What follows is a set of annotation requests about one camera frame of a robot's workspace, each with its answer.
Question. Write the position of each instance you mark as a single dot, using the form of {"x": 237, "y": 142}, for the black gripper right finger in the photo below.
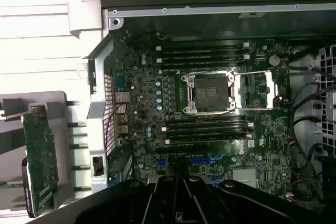
{"x": 202, "y": 203}

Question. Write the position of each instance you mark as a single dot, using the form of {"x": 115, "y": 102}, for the grey plastic parts rack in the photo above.
{"x": 52, "y": 96}

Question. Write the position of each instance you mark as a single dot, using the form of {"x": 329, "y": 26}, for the silver rear port block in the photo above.
{"x": 122, "y": 98}

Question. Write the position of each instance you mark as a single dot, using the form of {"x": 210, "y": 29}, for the silver coin cell battery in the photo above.
{"x": 274, "y": 60}

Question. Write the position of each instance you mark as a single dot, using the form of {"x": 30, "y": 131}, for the black RAM slot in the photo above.
{"x": 207, "y": 119}
{"x": 204, "y": 43}
{"x": 204, "y": 56}
{"x": 204, "y": 63}
{"x": 207, "y": 132}
{"x": 207, "y": 126}
{"x": 204, "y": 50}

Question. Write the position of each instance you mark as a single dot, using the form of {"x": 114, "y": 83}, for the CPU socket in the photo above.
{"x": 210, "y": 93}

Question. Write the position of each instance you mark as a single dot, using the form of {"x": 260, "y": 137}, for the open black PC case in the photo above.
{"x": 210, "y": 11}

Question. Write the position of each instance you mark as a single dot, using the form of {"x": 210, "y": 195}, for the RAM stick with white label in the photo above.
{"x": 210, "y": 140}

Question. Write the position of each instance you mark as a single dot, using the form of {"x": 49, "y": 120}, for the silver chipset heatsink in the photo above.
{"x": 244, "y": 176}

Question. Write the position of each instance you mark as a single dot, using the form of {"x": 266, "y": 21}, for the perforated metal drive cage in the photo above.
{"x": 321, "y": 98}

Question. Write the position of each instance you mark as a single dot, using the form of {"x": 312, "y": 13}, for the metal socket cover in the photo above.
{"x": 270, "y": 87}

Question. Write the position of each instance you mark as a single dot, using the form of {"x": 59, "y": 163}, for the green Dell motherboard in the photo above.
{"x": 262, "y": 134}

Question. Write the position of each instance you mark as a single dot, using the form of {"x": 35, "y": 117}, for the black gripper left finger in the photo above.
{"x": 162, "y": 203}

